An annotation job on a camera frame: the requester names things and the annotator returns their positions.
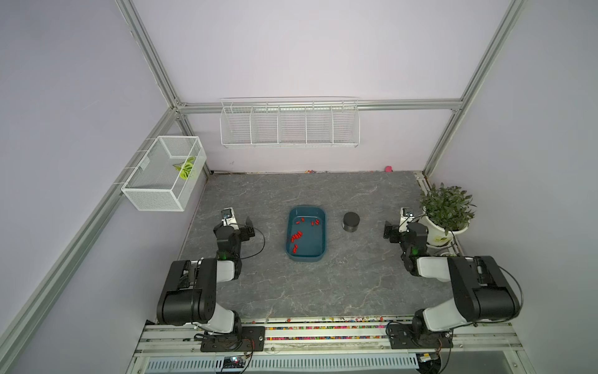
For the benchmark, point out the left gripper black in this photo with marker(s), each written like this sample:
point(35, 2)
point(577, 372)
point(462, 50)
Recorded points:
point(247, 231)

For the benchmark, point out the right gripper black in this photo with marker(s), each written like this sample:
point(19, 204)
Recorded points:
point(390, 231)

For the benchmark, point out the teal plastic storage box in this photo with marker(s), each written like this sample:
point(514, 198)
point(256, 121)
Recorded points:
point(311, 221)

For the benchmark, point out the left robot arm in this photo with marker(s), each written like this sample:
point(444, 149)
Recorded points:
point(189, 292)

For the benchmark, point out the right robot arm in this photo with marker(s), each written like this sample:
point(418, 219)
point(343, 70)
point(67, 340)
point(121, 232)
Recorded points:
point(481, 292)

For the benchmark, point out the large potted green plant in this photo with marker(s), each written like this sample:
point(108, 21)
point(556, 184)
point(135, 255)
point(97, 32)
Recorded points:
point(447, 212)

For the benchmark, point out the black cylindrical container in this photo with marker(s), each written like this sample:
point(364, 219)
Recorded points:
point(351, 221)

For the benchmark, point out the green item in basket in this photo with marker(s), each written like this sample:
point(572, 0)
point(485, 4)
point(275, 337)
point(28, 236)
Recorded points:
point(184, 169)

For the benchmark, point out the white mesh basket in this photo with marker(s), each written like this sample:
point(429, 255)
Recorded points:
point(154, 184)

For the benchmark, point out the white ventilation grille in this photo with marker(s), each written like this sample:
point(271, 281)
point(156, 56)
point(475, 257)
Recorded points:
point(283, 363)

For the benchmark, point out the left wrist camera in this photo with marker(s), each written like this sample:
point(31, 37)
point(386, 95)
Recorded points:
point(228, 217)

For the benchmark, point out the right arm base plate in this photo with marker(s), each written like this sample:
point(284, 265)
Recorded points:
point(403, 336)

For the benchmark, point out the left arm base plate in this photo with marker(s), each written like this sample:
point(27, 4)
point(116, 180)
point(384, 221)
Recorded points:
point(247, 339)

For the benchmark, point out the aluminium rail base frame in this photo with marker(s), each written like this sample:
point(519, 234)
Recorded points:
point(324, 335)

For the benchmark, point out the white wire wall shelf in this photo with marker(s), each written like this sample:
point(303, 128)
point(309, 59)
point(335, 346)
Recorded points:
point(290, 122)

